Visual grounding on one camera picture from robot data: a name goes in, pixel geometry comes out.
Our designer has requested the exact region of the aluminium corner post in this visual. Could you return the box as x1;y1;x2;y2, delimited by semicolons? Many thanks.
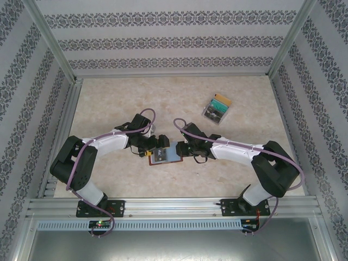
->
22;0;79;83
267;0;318;78

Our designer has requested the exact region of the left aluminium side rail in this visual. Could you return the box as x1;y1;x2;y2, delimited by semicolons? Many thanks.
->
37;77;84;200

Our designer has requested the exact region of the slotted grey cable duct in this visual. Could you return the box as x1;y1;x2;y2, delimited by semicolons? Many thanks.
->
36;219;243;232

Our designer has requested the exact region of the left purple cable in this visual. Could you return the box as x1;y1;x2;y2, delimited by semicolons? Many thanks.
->
66;108;157;238

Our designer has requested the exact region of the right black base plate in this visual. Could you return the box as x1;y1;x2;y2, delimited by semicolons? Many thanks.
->
220;198;271;218

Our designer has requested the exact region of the aluminium back frame rail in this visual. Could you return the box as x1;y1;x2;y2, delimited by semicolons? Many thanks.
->
72;72;273;80

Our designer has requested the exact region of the right small circuit board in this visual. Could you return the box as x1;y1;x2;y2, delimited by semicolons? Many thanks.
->
241;218;259;231

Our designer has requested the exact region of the black VIP card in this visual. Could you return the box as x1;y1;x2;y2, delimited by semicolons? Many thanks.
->
153;147;168;163
204;107;221;121

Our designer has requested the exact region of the left small circuit board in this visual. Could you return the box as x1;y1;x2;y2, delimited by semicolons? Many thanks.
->
89;220;113;229

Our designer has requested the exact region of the brown leather card holder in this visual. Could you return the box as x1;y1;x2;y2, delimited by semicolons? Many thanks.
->
148;141;183;167

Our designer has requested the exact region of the right aluminium side rail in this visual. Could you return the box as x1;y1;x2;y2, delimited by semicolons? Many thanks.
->
271;76;309;197

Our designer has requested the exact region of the orange card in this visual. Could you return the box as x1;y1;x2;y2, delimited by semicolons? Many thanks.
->
213;93;232;106

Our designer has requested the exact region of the clear acrylic card box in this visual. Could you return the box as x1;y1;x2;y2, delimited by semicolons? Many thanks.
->
201;92;232;126

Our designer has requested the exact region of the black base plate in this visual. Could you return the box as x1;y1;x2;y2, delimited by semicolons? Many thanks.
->
75;200;126;219
220;198;271;218

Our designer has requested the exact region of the aluminium side rail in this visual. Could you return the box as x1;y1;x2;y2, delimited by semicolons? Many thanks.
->
37;77;84;200
271;76;309;197

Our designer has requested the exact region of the purple cable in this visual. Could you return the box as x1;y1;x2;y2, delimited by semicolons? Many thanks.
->
173;117;304;236
66;108;157;238

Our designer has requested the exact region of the wide aluminium mounting rail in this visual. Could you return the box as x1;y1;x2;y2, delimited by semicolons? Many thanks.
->
26;196;319;219

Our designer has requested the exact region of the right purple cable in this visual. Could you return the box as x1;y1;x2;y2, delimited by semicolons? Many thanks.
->
173;117;304;236

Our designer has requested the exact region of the right aluminium corner post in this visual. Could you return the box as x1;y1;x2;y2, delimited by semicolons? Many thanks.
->
267;0;318;78

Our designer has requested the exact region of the small circuit board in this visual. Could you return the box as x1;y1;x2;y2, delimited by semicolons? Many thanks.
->
241;218;259;231
89;220;113;229

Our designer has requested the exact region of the grey sheet metal panel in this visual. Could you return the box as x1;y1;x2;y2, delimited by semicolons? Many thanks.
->
16;217;335;261

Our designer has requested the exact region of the left aluminium corner post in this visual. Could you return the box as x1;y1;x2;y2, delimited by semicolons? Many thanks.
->
22;0;79;83

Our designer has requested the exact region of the teal card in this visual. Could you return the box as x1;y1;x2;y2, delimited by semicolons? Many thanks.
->
208;98;229;115

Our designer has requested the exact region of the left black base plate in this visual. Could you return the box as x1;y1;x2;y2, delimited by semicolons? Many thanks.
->
75;200;126;219

